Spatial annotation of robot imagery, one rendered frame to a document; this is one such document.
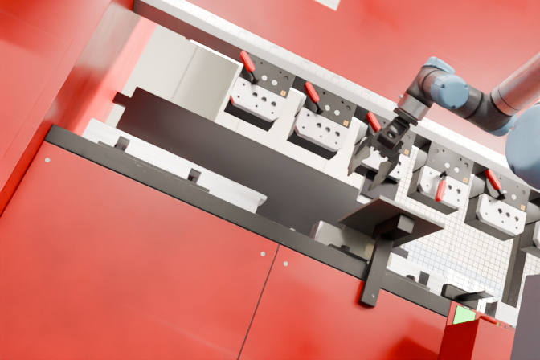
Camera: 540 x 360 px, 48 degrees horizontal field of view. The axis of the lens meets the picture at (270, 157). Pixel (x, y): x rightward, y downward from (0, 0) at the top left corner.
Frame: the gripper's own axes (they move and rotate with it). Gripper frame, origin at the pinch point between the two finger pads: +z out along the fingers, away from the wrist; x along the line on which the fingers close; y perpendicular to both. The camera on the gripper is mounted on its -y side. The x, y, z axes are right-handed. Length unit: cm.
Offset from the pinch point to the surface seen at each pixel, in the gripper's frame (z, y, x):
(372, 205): 2.6, -6.0, -6.0
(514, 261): 7, 125, -72
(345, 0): -38, 36, 36
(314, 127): -2.8, 14.5, 19.2
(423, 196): -3.1, 27.3, -17.2
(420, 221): -0.8, -5.1, -17.5
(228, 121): 48, 221, 95
